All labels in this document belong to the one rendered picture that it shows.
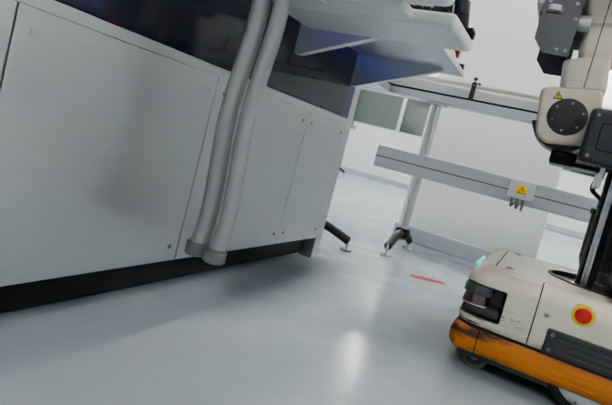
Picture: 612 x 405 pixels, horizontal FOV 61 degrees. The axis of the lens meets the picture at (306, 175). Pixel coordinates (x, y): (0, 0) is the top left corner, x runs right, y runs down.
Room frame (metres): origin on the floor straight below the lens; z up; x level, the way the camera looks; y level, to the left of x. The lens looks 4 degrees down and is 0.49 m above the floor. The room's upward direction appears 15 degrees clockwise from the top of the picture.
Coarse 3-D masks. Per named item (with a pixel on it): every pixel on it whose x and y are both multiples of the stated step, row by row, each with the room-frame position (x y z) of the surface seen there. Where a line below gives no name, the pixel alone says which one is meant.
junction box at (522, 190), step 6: (516, 180) 2.53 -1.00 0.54; (510, 186) 2.54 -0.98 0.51; (516, 186) 2.53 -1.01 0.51; (522, 186) 2.52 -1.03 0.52; (528, 186) 2.51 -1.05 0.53; (534, 186) 2.50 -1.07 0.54; (510, 192) 2.54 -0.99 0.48; (516, 192) 2.53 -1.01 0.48; (522, 192) 2.52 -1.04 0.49; (528, 192) 2.51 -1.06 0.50; (534, 192) 2.50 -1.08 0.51; (522, 198) 2.51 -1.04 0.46; (528, 198) 2.50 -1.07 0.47
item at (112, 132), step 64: (0, 0) 0.80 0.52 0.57; (0, 64) 0.82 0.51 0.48; (64, 64) 0.92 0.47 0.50; (128, 64) 1.05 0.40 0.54; (192, 64) 1.23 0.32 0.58; (0, 128) 0.84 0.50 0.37; (64, 128) 0.95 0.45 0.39; (128, 128) 1.09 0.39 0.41; (192, 128) 1.28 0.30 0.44; (256, 128) 1.54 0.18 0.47; (320, 128) 1.93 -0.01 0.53; (0, 192) 0.86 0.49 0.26; (64, 192) 0.98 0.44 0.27; (128, 192) 1.13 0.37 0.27; (192, 192) 1.33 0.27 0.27; (256, 192) 1.62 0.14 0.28; (320, 192) 2.07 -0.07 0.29; (0, 256) 0.89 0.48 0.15; (64, 256) 1.01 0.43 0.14; (128, 256) 1.17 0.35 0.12
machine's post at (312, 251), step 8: (360, 88) 2.19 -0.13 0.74; (352, 104) 2.16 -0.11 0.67; (352, 112) 2.18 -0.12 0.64; (344, 136) 2.16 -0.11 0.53; (344, 144) 2.18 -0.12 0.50; (336, 160) 2.15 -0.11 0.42; (336, 168) 2.17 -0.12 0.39; (336, 176) 2.19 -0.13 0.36; (328, 192) 2.15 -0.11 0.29; (328, 200) 2.17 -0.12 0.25; (328, 208) 2.19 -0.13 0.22; (320, 224) 2.15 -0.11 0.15; (320, 232) 2.17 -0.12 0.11; (304, 240) 2.17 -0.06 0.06; (312, 240) 2.15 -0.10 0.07; (320, 240) 2.19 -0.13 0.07; (304, 248) 2.16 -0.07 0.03; (312, 248) 2.15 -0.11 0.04; (312, 256) 2.16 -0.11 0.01
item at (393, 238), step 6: (396, 228) 2.81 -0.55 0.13; (402, 228) 2.79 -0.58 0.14; (408, 228) 2.84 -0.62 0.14; (396, 234) 2.71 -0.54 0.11; (402, 234) 2.75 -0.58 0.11; (408, 234) 2.80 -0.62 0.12; (390, 240) 2.64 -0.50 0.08; (396, 240) 2.68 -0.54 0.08; (408, 240) 2.97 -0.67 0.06; (384, 246) 2.64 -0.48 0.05; (390, 246) 2.62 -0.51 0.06; (402, 246) 3.03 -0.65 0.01; (408, 246) 3.02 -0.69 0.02; (384, 252) 2.63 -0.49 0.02
